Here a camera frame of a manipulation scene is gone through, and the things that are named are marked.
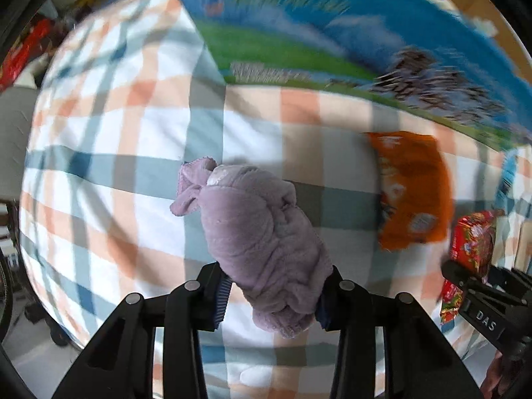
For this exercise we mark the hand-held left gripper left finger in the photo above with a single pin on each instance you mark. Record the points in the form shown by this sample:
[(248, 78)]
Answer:
[(219, 299)]

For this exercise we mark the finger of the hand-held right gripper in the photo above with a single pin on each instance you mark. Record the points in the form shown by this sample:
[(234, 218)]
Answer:
[(465, 276)]

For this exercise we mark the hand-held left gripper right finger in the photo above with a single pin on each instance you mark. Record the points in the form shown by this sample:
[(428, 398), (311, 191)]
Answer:
[(325, 303)]

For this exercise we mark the red snack packet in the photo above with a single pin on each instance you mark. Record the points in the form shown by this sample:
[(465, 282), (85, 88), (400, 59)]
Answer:
[(471, 253)]

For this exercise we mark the purple fluffy towel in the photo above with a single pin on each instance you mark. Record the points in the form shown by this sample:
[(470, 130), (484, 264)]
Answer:
[(266, 241)]

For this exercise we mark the person's right hand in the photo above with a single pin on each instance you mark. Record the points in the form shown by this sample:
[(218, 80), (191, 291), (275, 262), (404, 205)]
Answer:
[(496, 376)]

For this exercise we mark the orange snack packet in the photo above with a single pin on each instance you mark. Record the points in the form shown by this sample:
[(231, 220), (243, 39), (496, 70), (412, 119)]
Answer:
[(411, 191)]

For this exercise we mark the plaid bed sheet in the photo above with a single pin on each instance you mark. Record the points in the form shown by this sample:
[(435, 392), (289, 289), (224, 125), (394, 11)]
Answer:
[(145, 153)]

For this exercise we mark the large blue green box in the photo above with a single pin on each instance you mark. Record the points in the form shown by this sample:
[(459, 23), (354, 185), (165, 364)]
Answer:
[(345, 41)]

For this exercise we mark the red package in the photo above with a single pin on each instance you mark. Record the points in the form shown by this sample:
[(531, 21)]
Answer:
[(23, 56)]

